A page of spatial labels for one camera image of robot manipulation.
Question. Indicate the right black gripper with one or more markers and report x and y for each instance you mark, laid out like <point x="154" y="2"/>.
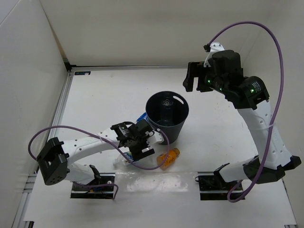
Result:
<point x="196" y="70"/>

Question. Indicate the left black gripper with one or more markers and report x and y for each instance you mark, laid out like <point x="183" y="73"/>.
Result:
<point x="137" y="153"/>

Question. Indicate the clear bottle green blue label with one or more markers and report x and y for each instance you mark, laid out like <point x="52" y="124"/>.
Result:
<point x="124" y="160"/>

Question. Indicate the clear bottle without label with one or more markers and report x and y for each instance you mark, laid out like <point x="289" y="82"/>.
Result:
<point x="166" y="113"/>

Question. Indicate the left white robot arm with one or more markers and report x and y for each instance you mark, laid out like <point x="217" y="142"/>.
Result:
<point x="58" y="160"/>

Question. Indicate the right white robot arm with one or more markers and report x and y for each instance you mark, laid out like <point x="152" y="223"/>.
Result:
<point x="251" y="99"/>

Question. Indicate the dark grey plastic bin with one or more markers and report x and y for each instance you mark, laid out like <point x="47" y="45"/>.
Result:
<point x="180" y="113"/>

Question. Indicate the orange juice bottle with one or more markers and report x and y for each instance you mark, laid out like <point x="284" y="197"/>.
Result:
<point x="168" y="160"/>

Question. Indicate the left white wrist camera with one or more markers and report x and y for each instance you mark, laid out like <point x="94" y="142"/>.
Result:
<point x="155" y="138"/>

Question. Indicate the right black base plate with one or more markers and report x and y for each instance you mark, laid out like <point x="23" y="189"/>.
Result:
<point x="211" y="188"/>

